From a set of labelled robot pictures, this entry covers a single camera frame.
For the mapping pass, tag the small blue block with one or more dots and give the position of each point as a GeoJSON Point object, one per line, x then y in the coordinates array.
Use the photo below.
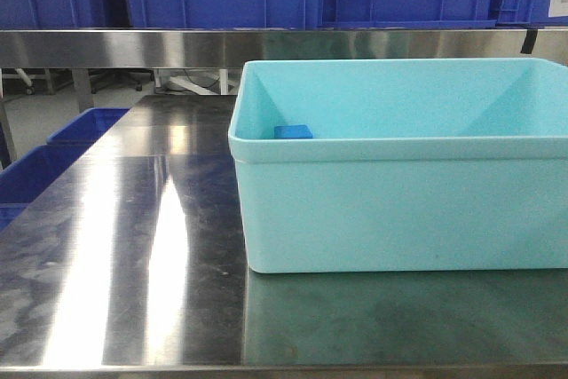
{"type": "Point", "coordinates": [297, 131]}

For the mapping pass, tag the light blue plastic tub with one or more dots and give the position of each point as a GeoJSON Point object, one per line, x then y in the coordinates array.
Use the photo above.
{"type": "Point", "coordinates": [414, 164]}

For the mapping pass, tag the blue bin lower left far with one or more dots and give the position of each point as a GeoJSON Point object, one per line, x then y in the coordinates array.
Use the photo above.
{"type": "Point", "coordinates": [87, 127]}

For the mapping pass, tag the blue bin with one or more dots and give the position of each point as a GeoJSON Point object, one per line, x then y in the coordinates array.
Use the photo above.
{"type": "Point", "coordinates": [87, 127]}
{"type": "Point", "coordinates": [24, 180]}

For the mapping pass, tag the blue bin lower left near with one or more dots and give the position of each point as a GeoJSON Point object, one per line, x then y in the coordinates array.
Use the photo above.
{"type": "Point", "coordinates": [24, 180]}

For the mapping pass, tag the stainless steel shelf rail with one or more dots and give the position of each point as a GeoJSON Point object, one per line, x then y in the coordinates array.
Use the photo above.
{"type": "Point", "coordinates": [232, 49]}

